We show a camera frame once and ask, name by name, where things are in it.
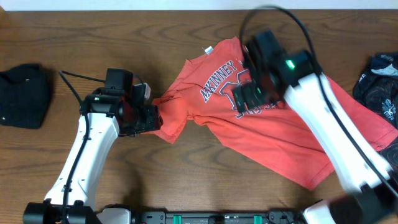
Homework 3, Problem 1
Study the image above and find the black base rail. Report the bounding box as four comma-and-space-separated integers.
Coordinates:
139, 210, 306, 224

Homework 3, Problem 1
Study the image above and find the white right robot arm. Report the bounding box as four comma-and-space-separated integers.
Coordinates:
233, 31, 397, 223

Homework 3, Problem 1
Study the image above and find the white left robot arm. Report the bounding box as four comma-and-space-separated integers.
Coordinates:
22, 91, 162, 223

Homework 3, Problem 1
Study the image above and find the red orange t-shirt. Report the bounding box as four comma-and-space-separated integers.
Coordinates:
146, 36, 398, 191

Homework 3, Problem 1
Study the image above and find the dark patterned garment pile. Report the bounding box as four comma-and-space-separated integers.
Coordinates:
353, 52, 398, 130

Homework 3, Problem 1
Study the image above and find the folded black garment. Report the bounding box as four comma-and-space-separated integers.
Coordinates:
1, 63, 51, 129

